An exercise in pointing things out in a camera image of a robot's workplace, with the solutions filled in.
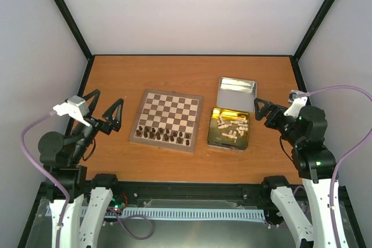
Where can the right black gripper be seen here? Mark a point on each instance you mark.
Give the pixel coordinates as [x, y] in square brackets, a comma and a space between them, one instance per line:
[276, 110]

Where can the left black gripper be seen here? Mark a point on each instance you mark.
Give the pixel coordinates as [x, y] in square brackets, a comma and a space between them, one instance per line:
[111, 122]

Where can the white chess rook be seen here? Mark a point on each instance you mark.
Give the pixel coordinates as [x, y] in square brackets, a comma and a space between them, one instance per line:
[241, 120]

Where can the white chess king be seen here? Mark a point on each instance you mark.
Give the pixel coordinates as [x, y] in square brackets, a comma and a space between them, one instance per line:
[220, 121]

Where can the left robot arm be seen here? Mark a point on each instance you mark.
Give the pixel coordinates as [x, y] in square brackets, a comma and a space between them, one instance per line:
[61, 155]

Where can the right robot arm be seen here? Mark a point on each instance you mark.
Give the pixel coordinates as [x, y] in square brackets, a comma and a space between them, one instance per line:
[303, 127]

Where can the wooden chess board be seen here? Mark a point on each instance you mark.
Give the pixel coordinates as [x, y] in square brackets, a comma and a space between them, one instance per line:
[168, 110]

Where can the green lit circuit board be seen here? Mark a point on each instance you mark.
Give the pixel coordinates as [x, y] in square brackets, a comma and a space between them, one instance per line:
[118, 205]

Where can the silver tin lid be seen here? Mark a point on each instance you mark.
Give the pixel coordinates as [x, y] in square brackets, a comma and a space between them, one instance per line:
[236, 94]

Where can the gold tin box base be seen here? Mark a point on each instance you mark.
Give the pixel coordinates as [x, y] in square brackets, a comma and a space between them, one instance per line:
[215, 137]

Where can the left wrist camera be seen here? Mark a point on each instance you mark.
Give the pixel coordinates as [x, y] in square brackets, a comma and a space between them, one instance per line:
[76, 107]

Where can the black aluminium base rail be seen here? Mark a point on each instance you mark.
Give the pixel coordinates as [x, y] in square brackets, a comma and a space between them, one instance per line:
[135, 194]

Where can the black frame post left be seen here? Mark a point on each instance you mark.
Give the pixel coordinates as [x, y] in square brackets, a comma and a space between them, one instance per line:
[72, 25]

